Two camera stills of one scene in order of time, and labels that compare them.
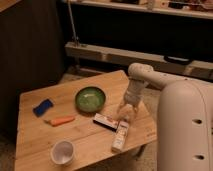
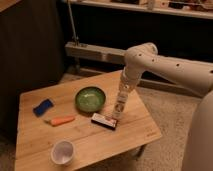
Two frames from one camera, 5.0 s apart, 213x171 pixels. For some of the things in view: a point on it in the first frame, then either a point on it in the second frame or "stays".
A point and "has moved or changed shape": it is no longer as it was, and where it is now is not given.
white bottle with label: [119, 142] has moved or changed shape
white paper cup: [62, 153] stays
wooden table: [76, 122] stays
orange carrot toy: [60, 120] stays
